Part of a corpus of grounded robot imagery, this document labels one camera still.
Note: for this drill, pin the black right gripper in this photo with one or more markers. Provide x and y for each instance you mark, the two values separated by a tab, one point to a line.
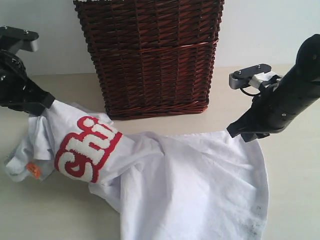
280	101

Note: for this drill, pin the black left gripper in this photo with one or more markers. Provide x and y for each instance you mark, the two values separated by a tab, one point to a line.
13	83

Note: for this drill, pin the white t-shirt with red logo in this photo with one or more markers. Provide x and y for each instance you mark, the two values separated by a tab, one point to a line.
200	186

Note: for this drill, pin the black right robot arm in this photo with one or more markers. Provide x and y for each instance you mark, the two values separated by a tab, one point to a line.
306	69

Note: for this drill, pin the dark brown wicker basket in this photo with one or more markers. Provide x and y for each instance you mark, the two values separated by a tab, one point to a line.
152	57

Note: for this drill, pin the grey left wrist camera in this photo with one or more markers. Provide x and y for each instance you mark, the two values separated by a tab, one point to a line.
14	39

